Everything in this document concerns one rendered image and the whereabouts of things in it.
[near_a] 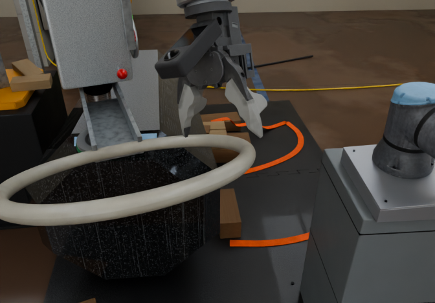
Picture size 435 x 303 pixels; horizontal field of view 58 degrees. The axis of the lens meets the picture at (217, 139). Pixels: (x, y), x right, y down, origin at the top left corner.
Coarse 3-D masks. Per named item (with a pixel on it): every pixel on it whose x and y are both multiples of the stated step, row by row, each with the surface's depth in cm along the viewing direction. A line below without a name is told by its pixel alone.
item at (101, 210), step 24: (120, 144) 97; (144, 144) 97; (168, 144) 97; (192, 144) 94; (216, 144) 89; (240, 144) 78; (48, 168) 85; (216, 168) 61; (240, 168) 63; (0, 192) 66; (144, 192) 54; (168, 192) 54; (192, 192) 56; (0, 216) 58; (24, 216) 54; (48, 216) 53; (72, 216) 52; (96, 216) 52; (120, 216) 53
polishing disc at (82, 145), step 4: (84, 132) 147; (80, 136) 144; (84, 136) 144; (88, 136) 144; (76, 140) 142; (80, 140) 142; (84, 140) 142; (88, 140) 142; (80, 144) 139; (84, 144) 139; (88, 144) 139; (80, 148) 137; (84, 148) 137; (88, 148) 137
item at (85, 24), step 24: (48, 0) 106; (72, 0) 108; (96, 0) 111; (48, 24) 110; (72, 24) 112; (96, 24) 114; (120, 24) 116; (72, 48) 115; (96, 48) 117; (120, 48) 120; (72, 72) 118; (96, 72) 121
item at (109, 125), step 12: (84, 96) 118; (120, 96) 118; (84, 108) 111; (96, 108) 121; (108, 108) 121; (120, 108) 121; (96, 120) 114; (108, 120) 114; (120, 120) 114; (132, 120) 104; (96, 132) 108; (108, 132) 108; (120, 132) 108; (132, 132) 105; (96, 144) 102; (108, 144) 102; (120, 156) 98
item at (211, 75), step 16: (192, 16) 59; (208, 16) 57; (224, 16) 59; (224, 32) 59; (240, 32) 62; (224, 48) 57; (240, 48) 59; (208, 64) 57; (240, 64) 61; (192, 80) 60; (208, 80) 58; (224, 80) 58
